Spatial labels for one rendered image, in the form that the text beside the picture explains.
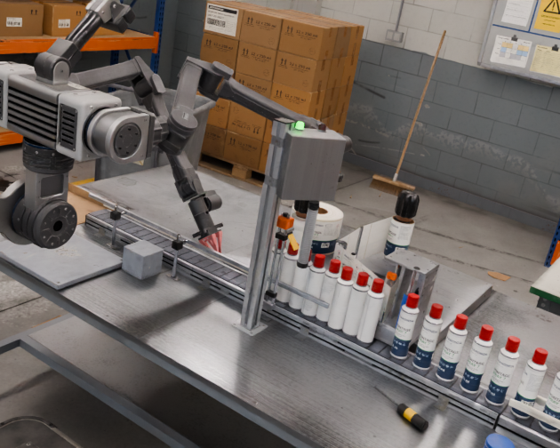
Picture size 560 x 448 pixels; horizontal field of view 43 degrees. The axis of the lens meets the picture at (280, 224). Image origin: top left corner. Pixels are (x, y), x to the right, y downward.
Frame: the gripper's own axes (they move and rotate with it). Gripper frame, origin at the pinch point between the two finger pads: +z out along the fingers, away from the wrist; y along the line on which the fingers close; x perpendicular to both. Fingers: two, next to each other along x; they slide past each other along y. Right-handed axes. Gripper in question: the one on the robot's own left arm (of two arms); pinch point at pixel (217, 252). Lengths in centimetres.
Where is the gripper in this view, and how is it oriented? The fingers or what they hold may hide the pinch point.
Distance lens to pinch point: 247.2
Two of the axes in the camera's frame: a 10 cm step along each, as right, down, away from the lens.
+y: 5.5, -2.3, 8.0
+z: 3.9, 9.2, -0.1
